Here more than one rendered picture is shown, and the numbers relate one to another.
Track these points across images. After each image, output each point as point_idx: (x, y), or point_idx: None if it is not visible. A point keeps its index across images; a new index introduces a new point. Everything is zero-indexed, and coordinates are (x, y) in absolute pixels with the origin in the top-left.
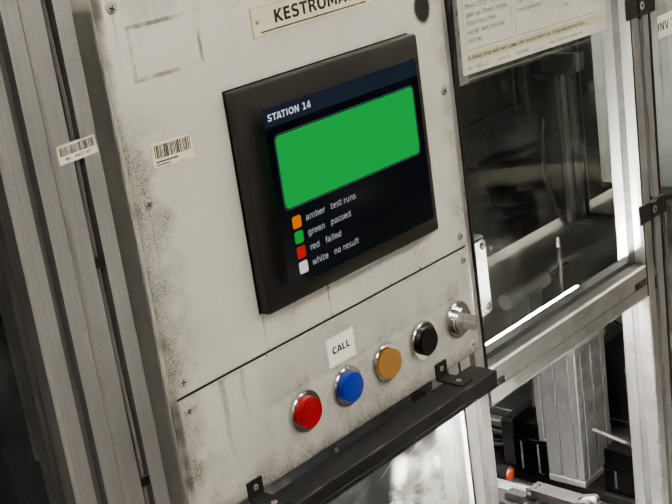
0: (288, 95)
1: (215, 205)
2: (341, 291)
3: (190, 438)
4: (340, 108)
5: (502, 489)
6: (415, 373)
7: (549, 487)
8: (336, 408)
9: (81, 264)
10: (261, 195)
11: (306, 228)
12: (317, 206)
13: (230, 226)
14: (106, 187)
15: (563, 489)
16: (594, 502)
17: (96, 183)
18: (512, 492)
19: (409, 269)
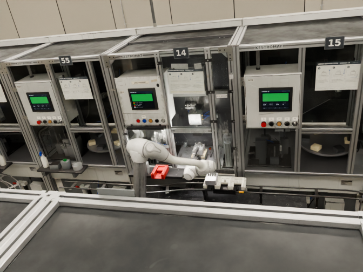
0: (134, 90)
1: (127, 98)
2: (143, 111)
3: (123, 117)
4: (140, 93)
5: (199, 148)
6: (155, 123)
7: (195, 150)
8: (142, 122)
9: (113, 99)
10: (130, 99)
11: (135, 103)
12: (136, 102)
13: (128, 100)
14: (116, 93)
15: (195, 151)
16: (193, 154)
17: (115, 93)
18: (196, 148)
19: (154, 112)
